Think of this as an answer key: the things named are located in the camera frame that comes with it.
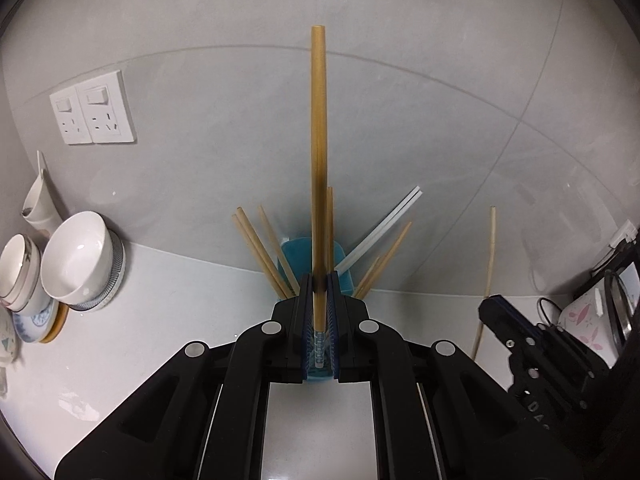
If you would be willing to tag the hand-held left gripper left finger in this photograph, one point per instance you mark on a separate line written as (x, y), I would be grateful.
(305, 330)

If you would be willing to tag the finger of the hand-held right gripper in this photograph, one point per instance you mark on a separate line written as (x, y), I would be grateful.
(500, 317)

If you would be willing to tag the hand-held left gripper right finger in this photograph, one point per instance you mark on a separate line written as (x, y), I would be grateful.
(334, 330)

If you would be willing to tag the blue plastic utensil holder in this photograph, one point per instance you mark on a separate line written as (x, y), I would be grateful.
(295, 260)

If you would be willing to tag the pale printed-end chopstick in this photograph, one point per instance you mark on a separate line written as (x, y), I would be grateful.
(493, 235)

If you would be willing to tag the group of bamboo chopsticks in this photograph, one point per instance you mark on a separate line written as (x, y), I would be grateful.
(330, 225)

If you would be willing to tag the brown blue-patterned chopstick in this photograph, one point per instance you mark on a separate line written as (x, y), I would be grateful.
(318, 160)

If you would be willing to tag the white floral appliance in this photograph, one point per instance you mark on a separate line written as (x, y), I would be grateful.
(585, 325)

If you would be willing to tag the round metal-rimmed lid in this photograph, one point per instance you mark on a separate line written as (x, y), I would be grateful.
(620, 310)

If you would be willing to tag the white plug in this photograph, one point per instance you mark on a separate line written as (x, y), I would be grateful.
(625, 234)

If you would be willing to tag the ribbed white plate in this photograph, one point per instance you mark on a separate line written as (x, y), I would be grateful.
(114, 270)

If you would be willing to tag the white ceramic bowl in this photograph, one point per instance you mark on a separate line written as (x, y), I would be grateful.
(75, 255)

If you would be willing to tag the round wooden coaster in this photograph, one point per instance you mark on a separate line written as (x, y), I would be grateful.
(59, 327)

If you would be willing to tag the white spouted cup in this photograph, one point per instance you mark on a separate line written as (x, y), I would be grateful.
(40, 205)

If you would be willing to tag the small gold-rimmed bowl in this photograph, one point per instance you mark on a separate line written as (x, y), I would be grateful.
(17, 265)

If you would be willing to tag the green patterned dish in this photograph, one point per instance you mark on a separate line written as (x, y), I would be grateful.
(6, 342)

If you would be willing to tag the white wall socket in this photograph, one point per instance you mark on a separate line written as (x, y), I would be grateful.
(67, 115)
(105, 110)

